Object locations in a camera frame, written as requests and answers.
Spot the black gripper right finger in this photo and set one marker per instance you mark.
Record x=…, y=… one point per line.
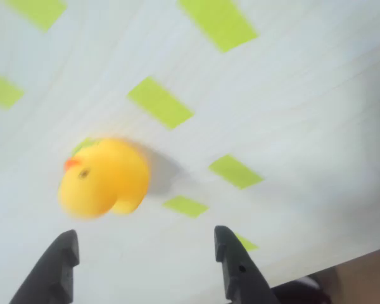
x=240, y=285

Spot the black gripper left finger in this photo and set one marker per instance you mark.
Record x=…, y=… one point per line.
x=50, y=278

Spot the yellow rubber duck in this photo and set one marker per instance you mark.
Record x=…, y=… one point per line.
x=104, y=180

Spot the yellow tape strip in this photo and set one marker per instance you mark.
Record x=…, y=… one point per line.
x=160, y=103
x=38, y=11
x=218, y=22
x=236, y=171
x=185, y=206
x=1, y=90
x=247, y=244

